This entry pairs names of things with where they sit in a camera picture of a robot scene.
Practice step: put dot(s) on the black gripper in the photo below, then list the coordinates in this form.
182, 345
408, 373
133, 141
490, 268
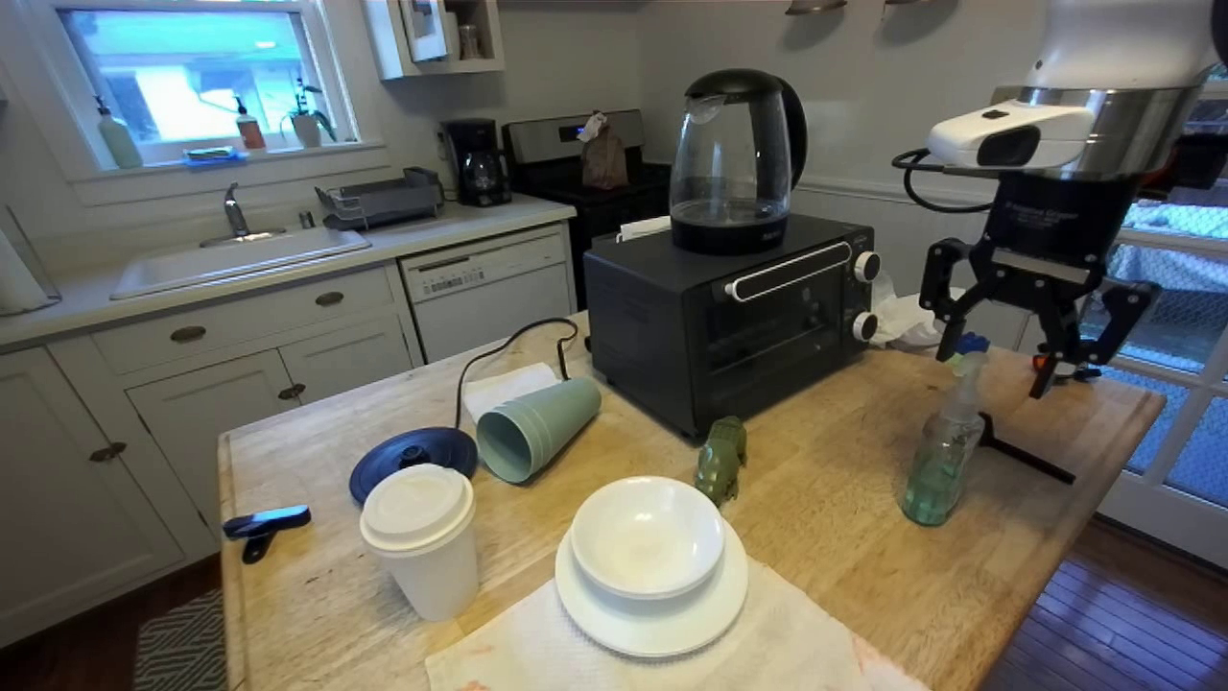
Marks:
1044, 249

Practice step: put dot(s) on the clear green soap bottle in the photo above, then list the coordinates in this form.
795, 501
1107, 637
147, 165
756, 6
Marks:
948, 439

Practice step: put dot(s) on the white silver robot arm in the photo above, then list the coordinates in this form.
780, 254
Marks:
1135, 66

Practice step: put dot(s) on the brown bottle on windowsill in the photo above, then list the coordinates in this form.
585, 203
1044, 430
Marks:
246, 128

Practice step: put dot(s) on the white soap dispenser bottle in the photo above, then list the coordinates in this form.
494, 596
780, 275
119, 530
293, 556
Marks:
118, 141

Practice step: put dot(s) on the white crumpled paper towel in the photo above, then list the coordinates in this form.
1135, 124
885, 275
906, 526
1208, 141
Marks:
903, 321

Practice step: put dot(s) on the black marker pen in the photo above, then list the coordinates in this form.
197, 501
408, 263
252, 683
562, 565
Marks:
990, 439

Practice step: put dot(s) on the glass electric kettle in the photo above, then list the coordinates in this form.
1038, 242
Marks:
737, 157

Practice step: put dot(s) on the black toaster oven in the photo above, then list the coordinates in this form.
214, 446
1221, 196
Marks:
695, 334

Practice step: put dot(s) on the green toy crocodile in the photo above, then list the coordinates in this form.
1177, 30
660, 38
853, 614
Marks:
720, 457

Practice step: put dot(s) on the brown paper bag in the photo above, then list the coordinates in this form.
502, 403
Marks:
599, 149

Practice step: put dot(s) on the white bowl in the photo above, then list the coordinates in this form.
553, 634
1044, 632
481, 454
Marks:
646, 537

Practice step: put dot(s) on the white plate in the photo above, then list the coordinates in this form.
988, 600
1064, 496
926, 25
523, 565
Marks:
654, 632

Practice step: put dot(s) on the black kitchen stove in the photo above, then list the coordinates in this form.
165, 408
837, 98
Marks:
548, 157

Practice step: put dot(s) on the green plastic cup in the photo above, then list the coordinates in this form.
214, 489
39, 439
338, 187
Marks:
532, 430

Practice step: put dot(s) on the white folded napkin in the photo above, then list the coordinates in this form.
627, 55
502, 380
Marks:
507, 391

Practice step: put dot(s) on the white dishwasher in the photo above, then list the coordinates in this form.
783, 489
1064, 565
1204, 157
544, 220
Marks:
485, 290

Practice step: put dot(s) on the black coffee maker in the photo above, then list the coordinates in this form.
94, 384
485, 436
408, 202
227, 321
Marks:
476, 161

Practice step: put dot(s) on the dark blue round lid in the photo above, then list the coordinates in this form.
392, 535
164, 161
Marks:
403, 450

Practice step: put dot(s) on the white cloth mat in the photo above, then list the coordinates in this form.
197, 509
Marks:
742, 632

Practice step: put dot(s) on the white lidded paper cup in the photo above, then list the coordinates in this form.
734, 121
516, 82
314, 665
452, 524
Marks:
421, 526

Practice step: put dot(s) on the white kitchen sink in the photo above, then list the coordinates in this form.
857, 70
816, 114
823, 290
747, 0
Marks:
232, 258

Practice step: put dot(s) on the steel kitchen faucet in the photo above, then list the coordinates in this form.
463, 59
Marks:
234, 220

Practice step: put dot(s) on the blue black clip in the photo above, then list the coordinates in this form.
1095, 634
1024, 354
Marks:
256, 530

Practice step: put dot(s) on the white lower cabinets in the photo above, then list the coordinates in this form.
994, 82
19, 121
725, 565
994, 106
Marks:
109, 439

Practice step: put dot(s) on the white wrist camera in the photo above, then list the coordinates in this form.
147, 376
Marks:
1012, 137

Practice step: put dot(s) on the white wall shelf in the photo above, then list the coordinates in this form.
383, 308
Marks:
436, 34

